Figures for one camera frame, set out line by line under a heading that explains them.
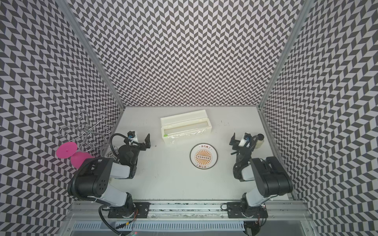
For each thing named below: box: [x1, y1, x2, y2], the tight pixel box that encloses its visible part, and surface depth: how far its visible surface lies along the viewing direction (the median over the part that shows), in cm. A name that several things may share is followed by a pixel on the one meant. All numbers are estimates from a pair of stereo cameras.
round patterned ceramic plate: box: [189, 142, 219, 170], surface depth 93 cm
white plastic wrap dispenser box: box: [159, 109, 213, 145], surface depth 96 cm
